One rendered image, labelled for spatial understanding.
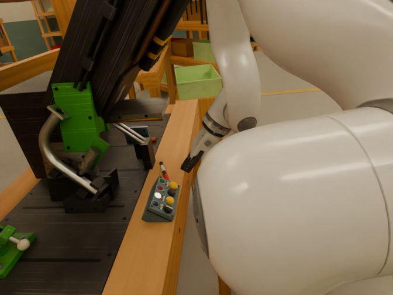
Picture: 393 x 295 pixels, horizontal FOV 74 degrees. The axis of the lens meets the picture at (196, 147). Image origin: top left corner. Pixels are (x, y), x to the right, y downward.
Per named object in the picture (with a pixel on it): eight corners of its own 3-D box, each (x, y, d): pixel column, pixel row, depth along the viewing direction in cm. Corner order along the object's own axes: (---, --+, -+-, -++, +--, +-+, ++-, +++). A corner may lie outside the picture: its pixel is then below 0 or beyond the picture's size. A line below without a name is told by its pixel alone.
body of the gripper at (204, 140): (227, 139, 69) (206, 168, 74) (227, 123, 77) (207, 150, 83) (203, 126, 67) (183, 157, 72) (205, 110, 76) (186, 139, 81)
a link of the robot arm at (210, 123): (233, 133, 68) (227, 141, 70) (232, 119, 76) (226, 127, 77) (206, 118, 66) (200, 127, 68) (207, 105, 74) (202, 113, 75)
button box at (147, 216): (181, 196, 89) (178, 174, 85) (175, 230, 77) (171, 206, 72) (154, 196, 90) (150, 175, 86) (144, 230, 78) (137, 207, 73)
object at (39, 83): (109, 139, 124) (88, 67, 107) (80, 178, 98) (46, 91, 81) (72, 141, 126) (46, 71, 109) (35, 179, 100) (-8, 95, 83)
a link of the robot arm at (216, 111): (237, 134, 69) (227, 115, 76) (269, 93, 63) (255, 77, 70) (212, 123, 66) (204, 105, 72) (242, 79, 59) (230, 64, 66)
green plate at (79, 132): (110, 144, 88) (100, 80, 82) (100, 151, 80) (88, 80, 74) (78, 146, 89) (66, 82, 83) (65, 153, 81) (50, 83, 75)
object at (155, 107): (170, 103, 102) (169, 96, 100) (162, 121, 88) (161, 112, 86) (76, 109, 106) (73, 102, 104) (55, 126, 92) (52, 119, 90)
